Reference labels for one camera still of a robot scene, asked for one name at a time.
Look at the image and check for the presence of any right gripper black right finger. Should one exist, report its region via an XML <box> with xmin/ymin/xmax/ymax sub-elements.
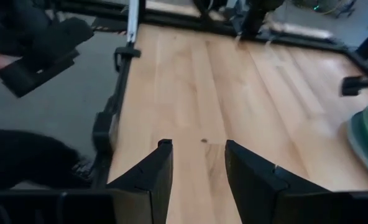
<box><xmin>224</xmin><ymin>139</ymin><xmax>329</xmax><ymax>224</ymax></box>

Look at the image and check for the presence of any dark green plastic plate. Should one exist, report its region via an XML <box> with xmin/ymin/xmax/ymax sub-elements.
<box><xmin>351</xmin><ymin>101</ymin><xmax>368</xmax><ymax>175</ymax></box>

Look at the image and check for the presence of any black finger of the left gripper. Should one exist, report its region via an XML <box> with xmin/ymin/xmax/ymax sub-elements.
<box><xmin>341</xmin><ymin>75</ymin><xmax>368</xmax><ymax>98</ymax></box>

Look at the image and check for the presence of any person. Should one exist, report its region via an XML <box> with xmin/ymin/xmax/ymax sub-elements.
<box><xmin>0</xmin><ymin>128</ymin><xmax>94</xmax><ymax>190</ymax></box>

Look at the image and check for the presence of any white aluminium bar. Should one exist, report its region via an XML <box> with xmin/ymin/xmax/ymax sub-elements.
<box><xmin>126</xmin><ymin>0</ymin><xmax>140</xmax><ymax>44</ymax></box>

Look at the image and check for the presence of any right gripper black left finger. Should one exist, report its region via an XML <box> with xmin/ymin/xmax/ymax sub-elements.
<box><xmin>107</xmin><ymin>138</ymin><xmax>175</xmax><ymax>224</ymax></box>

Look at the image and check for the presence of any white plastic plate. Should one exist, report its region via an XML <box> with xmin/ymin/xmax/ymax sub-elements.
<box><xmin>346</xmin><ymin>119</ymin><xmax>368</xmax><ymax>185</ymax></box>

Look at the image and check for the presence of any black clamp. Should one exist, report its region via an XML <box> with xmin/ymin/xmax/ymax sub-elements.
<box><xmin>113</xmin><ymin>43</ymin><xmax>142</xmax><ymax>73</ymax></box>

